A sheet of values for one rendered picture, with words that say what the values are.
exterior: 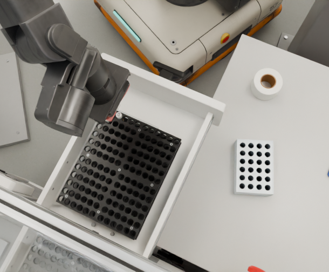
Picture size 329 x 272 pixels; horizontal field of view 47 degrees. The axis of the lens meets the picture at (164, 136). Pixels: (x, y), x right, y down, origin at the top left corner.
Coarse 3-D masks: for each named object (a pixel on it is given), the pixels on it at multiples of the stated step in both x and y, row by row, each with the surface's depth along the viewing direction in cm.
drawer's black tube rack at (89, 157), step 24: (96, 144) 81; (120, 144) 80; (144, 144) 80; (168, 144) 77; (96, 168) 76; (120, 168) 76; (144, 168) 76; (168, 168) 79; (72, 192) 78; (96, 192) 78; (120, 192) 75; (144, 192) 75; (96, 216) 74; (120, 216) 74; (144, 216) 74
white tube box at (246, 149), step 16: (240, 144) 88; (256, 144) 87; (272, 144) 87; (240, 160) 88; (256, 160) 86; (272, 160) 86; (240, 176) 88; (256, 176) 85; (272, 176) 85; (240, 192) 84; (256, 192) 84; (272, 192) 84
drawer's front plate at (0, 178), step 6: (0, 174) 75; (0, 180) 74; (6, 180) 74; (12, 180) 76; (6, 186) 73; (12, 186) 74; (18, 186) 76; (24, 186) 78; (30, 186) 84; (18, 192) 77; (24, 192) 79; (30, 192) 82
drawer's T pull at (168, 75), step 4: (156, 64) 80; (160, 64) 80; (164, 64) 81; (156, 68) 81; (160, 68) 80; (164, 68) 80; (168, 68) 80; (172, 68) 80; (160, 72) 80; (164, 72) 80; (168, 72) 80; (172, 72) 80; (176, 72) 80; (180, 72) 80; (160, 76) 80; (164, 76) 80; (168, 76) 80; (172, 76) 80; (176, 76) 81; (180, 76) 80; (184, 76) 80
